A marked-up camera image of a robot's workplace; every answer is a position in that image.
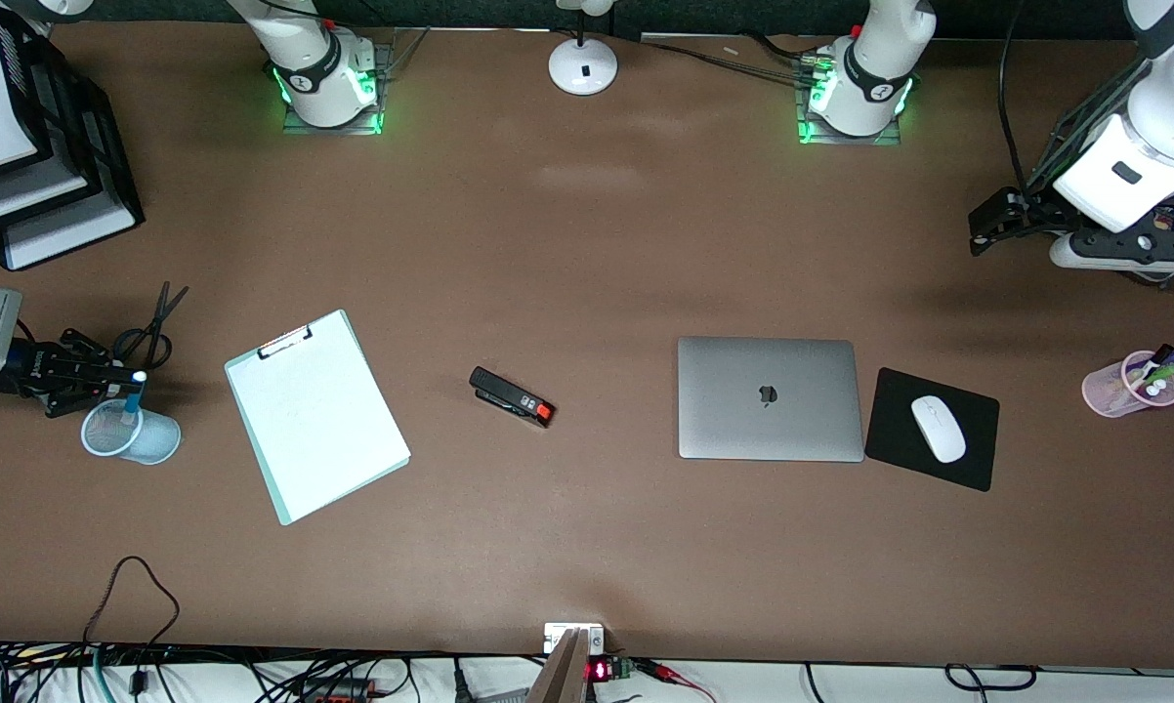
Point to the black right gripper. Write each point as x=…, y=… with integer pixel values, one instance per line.
x=38, y=363

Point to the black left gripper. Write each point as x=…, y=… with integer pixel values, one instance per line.
x=1034, y=208

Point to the blue marker with white cap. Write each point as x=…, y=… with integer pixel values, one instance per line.
x=134, y=395

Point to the grey laptop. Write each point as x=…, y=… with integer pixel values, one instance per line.
x=768, y=400

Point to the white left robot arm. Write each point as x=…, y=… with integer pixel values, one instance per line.
x=1163, y=107

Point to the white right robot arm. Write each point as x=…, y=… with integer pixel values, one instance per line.
x=315, y=61

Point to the black purple marker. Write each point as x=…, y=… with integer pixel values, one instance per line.
x=1159, y=356

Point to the white-capped marker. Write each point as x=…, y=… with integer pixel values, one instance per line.
x=1155, y=388

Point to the light blue mesh cup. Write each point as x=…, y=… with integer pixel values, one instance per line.
x=143, y=437

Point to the pink translucent cup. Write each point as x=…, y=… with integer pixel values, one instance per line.
x=1105, y=391

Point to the white computer mouse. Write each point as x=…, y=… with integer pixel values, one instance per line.
x=939, y=430

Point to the mint green clipboard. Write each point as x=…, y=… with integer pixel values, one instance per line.
x=279, y=503

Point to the white paper sheet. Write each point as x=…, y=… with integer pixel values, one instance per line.
x=318, y=420

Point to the black stacked paper tray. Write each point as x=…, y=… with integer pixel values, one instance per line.
x=99, y=146

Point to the black mouse pad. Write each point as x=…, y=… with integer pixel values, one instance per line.
x=890, y=430

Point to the black stapler with red end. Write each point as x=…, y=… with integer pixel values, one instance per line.
x=511, y=395

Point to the circuit board with red display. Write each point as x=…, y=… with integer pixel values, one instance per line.
x=607, y=671

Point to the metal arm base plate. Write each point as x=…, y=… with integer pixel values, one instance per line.
x=846, y=140
x=299, y=125

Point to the grey camera post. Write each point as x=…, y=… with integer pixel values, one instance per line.
x=558, y=674

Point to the small white bracket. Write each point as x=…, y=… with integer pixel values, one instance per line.
x=595, y=640

